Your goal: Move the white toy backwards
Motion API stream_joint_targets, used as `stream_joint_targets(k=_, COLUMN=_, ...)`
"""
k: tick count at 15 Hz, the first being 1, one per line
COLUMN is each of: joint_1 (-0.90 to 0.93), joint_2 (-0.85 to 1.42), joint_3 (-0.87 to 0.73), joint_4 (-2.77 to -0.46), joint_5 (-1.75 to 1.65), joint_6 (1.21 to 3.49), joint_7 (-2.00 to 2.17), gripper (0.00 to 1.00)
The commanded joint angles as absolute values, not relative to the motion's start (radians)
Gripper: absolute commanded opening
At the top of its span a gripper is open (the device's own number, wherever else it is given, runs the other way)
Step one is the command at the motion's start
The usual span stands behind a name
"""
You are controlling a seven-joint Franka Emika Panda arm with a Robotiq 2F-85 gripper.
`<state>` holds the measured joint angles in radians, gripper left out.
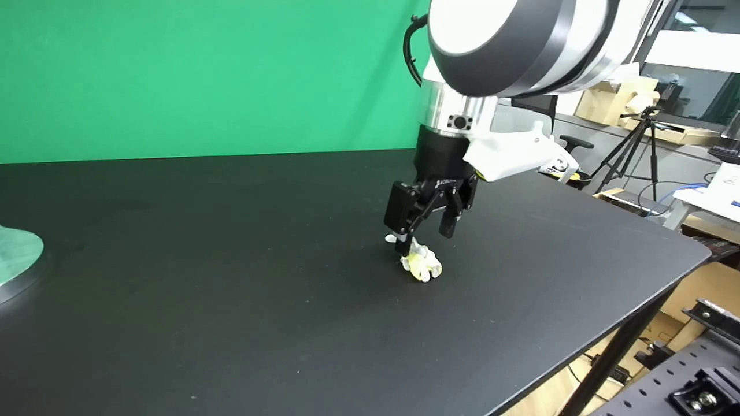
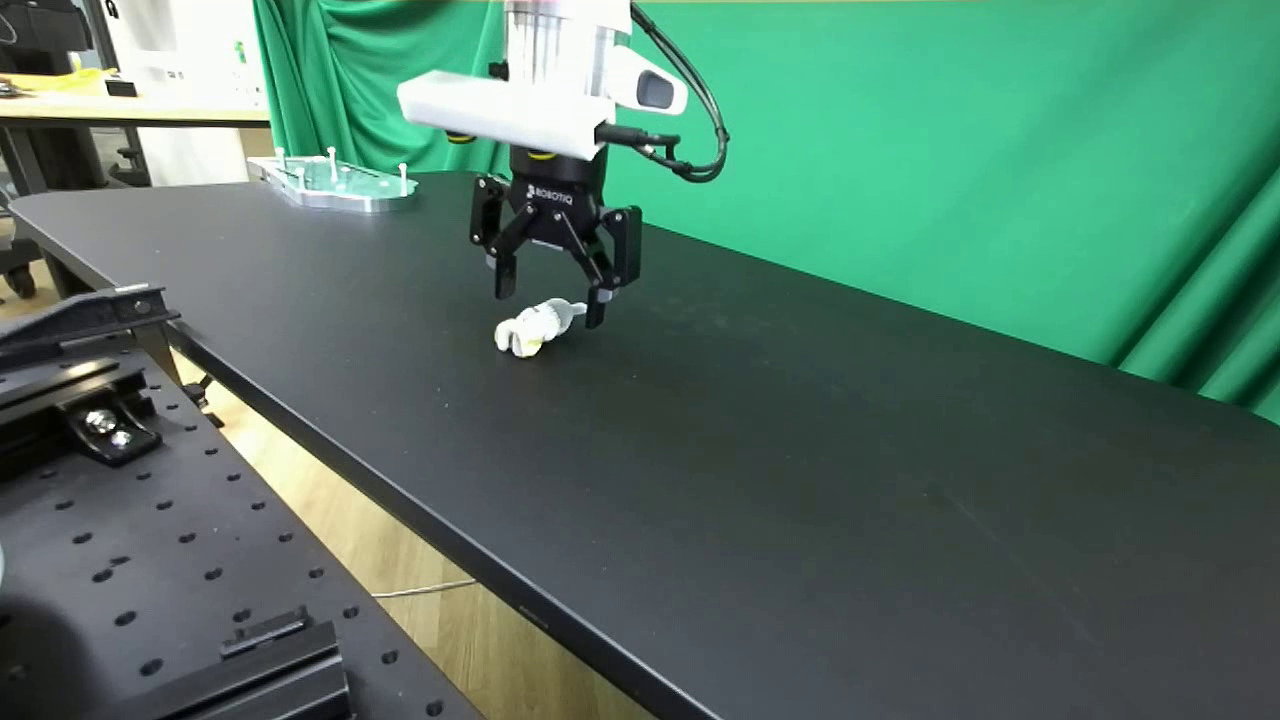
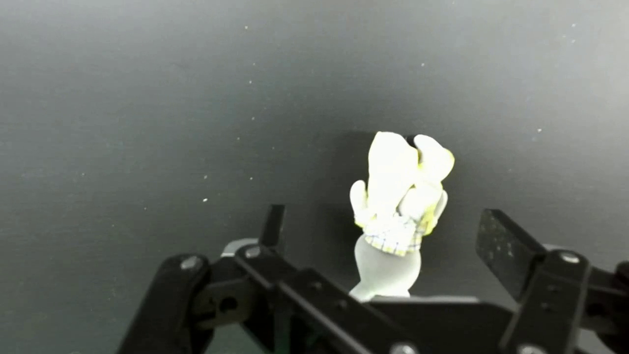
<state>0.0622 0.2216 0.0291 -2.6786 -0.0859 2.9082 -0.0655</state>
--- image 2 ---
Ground white toy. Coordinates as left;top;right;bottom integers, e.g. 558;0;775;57
494;298;588;358

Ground clear acrylic peg board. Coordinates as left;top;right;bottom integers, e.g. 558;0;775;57
247;146;421;214

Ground white cable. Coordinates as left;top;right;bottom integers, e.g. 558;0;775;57
372;577;479;600

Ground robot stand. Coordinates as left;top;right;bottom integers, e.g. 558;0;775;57
0;284;485;720

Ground green backdrop curtain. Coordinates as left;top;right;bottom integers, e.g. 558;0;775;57
252;0;1280;425

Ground wooden desk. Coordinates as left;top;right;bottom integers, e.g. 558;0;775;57
0;70;272;299

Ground office chair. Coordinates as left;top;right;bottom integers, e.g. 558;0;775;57
0;0;94;75

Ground white cabinet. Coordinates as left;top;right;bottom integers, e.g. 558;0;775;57
104;0;269;187

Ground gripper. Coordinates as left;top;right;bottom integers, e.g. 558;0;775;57
470;146;643;330

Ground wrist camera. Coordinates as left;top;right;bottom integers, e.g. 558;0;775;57
397;71;617;162

